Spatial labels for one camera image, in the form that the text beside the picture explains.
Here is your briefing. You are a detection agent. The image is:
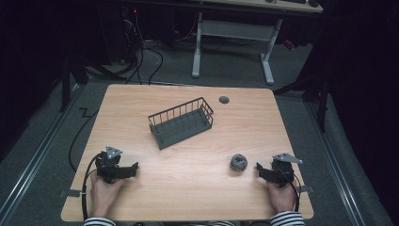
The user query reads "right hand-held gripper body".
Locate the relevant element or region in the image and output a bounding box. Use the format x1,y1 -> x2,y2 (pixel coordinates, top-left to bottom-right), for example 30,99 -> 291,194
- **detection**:
270,153 -> 304,189

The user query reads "white-legged wooden desk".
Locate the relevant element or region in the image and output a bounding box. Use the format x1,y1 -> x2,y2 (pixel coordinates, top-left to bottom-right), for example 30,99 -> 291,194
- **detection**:
191,0 -> 325,86

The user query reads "bundle of black cables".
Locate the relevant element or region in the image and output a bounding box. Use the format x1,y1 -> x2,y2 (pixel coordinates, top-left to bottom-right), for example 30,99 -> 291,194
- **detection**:
120,8 -> 165,86

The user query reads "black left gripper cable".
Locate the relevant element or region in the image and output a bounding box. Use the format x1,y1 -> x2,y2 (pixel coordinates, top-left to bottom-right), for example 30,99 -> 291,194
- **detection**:
81,153 -> 102,221

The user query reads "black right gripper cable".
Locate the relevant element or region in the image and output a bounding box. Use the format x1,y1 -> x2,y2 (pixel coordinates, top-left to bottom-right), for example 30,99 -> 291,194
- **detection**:
281,172 -> 303,213

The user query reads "black floor cable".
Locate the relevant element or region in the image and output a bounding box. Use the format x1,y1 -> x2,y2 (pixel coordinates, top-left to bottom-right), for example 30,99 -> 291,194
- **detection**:
68,107 -> 99,172

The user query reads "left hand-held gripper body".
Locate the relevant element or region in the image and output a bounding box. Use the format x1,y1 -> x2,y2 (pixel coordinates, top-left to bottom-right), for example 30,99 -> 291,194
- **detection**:
94,145 -> 124,185

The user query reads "person's right hand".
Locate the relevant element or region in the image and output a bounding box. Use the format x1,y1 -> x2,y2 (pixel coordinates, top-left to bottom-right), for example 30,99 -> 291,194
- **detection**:
266,180 -> 297,215

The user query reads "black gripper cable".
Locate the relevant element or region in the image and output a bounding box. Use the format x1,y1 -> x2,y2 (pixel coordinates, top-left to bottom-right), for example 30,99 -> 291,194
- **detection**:
81,153 -> 102,221
281,172 -> 303,213

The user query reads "black wire basket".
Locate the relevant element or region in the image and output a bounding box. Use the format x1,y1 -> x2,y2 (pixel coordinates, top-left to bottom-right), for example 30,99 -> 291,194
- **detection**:
147,96 -> 215,151

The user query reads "metal floor rail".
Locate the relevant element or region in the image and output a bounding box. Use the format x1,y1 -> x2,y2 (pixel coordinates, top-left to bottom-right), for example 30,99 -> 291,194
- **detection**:
305,100 -> 368,226
0,83 -> 83,222

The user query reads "person's left hand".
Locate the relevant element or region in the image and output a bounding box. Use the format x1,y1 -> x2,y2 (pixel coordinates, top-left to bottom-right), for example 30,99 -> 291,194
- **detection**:
89,172 -> 125,218

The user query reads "black metal stand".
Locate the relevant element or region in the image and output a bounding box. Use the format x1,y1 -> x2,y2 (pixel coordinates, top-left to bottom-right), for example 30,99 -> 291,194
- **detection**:
272,73 -> 331,134
58,55 -> 90,113

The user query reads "steel wool scrubber ball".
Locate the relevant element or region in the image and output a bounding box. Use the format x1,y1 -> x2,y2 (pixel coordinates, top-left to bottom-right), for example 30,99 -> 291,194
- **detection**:
230,153 -> 248,172

